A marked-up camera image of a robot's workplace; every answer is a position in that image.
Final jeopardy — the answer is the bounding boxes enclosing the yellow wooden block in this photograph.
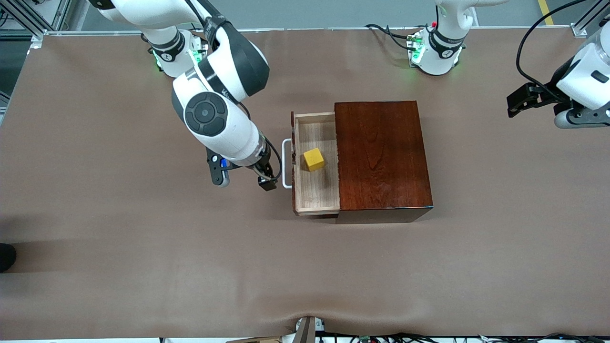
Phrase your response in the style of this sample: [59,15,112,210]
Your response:
[303,148,326,172]

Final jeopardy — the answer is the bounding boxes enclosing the wooden drawer with white handle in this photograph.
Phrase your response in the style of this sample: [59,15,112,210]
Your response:
[282,112,340,216]

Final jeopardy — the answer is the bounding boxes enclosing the aluminium frame profile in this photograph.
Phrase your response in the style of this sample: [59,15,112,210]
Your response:
[0,0,72,50]
[570,0,610,38]

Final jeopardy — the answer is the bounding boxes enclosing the brown table mat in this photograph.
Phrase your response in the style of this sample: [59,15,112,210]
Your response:
[0,26,610,340]

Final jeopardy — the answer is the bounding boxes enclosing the black rounded object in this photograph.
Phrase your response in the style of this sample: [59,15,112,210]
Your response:
[0,243,18,273]

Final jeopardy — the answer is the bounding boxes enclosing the black left arm base cables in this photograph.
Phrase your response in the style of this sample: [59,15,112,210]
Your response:
[365,23,429,52]

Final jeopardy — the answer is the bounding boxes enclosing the grey metal table clamp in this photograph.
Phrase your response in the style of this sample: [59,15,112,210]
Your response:
[295,316,326,343]

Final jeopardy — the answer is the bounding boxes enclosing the dark wooden cabinet box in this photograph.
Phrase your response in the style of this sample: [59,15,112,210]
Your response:
[334,100,434,224]

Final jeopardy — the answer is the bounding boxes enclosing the yellow floor tape strip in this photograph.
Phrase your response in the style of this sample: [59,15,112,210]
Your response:
[538,0,555,25]

